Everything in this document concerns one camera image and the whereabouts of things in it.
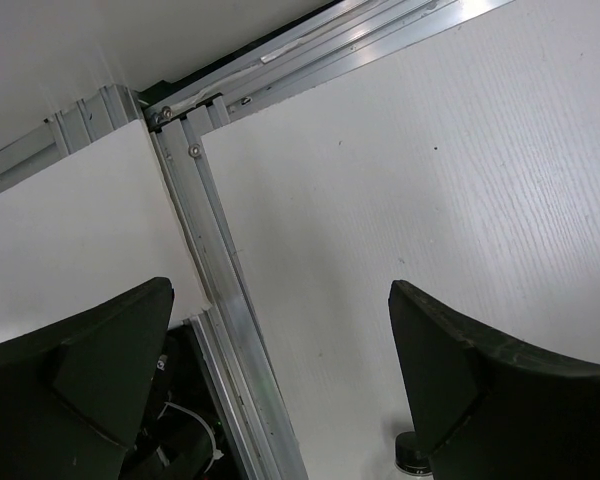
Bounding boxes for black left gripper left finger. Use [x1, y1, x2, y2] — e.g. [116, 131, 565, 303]
[0, 277, 174, 479]

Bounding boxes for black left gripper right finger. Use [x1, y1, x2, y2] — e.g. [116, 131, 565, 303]
[388, 280, 600, 479]

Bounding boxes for black cap pepsi bottle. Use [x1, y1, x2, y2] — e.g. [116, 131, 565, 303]
[394, 431, 432, 479]

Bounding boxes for white zip tie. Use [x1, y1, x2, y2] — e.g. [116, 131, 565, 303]
[151, 401, 224, 472]

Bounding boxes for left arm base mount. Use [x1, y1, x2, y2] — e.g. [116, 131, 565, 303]
[119, 326, 246, 479]

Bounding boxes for aluminium table frame rails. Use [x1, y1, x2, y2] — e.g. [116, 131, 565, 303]
[0, 1, 496, 479]

